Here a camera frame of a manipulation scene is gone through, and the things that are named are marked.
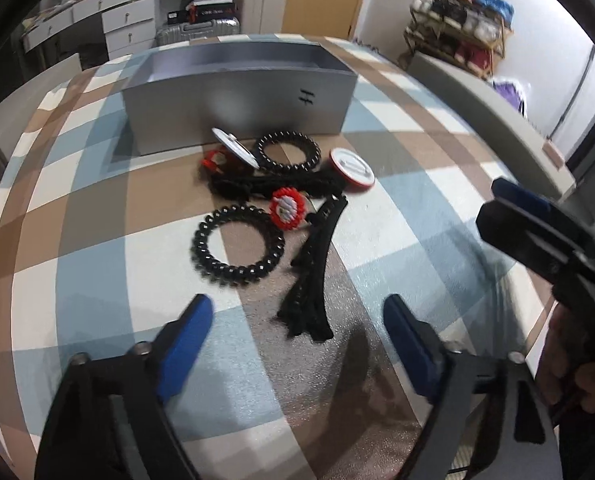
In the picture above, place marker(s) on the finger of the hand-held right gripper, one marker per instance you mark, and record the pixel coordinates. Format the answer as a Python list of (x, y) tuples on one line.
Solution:
[(517, 232), (522, 196)]

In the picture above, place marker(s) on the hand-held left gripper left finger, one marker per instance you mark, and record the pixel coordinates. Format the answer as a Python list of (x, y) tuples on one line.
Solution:
[(190, 340)]

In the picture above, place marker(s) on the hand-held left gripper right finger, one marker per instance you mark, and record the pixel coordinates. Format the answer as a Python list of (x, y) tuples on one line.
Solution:
[(412, 340)]

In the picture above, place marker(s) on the black banana hair clip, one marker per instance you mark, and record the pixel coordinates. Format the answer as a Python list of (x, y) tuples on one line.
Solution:
[(333, 222), (297, 300)]

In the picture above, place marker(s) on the red white flower hair clip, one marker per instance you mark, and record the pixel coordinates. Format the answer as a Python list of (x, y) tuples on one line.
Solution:
[(287, 207)]

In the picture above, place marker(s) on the small red hair clip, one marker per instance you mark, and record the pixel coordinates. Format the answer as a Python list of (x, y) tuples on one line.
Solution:
[(211, 161)]

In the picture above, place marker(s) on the grey rectangular storage box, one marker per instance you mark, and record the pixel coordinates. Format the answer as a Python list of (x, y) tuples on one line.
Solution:
[(237, 100)]

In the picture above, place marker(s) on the person's right hand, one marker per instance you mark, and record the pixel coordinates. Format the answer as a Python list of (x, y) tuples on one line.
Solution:
[(557, 360)]

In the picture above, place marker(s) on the grey sofa back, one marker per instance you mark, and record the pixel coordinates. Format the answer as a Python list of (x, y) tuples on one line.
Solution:
[(487, 105)]

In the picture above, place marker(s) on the purple cloth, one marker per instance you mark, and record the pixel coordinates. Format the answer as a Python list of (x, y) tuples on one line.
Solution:
[(510, 95)]

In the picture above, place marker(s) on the checkered tablecloth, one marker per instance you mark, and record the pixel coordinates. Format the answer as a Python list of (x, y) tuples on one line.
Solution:
[(102, 210)]

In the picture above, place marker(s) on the red round tin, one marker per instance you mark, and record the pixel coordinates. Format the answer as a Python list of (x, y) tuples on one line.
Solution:
[(352, 170)]

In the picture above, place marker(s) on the wooden shoe rack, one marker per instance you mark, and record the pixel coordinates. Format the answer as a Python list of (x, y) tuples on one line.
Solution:
[(457, 25)]

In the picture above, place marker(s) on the white round compact mirror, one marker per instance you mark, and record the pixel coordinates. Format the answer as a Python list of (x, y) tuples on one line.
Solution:
[(235, 147)]

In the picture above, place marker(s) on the silver suitcase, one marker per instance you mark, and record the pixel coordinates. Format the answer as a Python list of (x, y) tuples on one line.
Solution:
[(197, 30)]

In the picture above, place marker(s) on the white drawer cabinet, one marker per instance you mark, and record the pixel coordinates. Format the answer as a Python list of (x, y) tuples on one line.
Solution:
[(127, 20)]

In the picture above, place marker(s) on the black box with red label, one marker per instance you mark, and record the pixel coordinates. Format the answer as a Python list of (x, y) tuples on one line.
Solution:
[(212, 11)]

